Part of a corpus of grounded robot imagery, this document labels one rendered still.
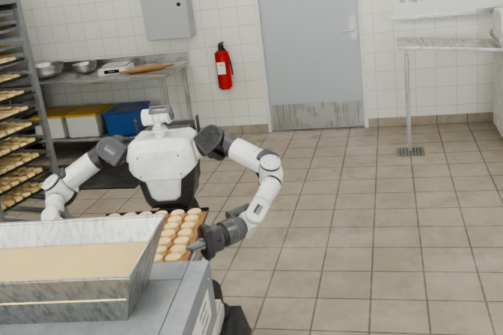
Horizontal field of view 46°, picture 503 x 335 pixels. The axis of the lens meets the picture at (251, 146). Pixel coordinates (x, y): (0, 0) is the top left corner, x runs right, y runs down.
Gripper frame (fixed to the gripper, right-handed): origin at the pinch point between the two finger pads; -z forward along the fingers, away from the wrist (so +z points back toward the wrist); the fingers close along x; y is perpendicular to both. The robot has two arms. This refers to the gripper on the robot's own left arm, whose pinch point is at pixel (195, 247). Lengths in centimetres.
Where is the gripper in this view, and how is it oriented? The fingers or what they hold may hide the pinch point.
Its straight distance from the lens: 196.6
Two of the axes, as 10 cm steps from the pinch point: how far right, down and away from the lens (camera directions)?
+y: 6.3, 1.6, -7.6
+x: -1.2, -9.5, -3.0
